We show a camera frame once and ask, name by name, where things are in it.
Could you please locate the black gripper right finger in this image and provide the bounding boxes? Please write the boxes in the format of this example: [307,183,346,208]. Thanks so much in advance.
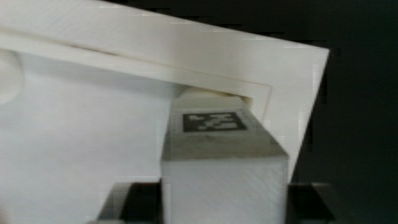
[285,183,344,224]

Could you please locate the white square tabletop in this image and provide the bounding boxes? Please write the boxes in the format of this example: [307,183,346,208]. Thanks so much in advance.
[0,0,328,224]

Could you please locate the white table leg with tag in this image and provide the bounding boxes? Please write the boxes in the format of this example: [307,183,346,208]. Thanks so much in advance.
[161,88,287,224]

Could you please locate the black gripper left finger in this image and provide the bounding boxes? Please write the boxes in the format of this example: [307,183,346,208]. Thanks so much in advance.
[86,182,163,224]

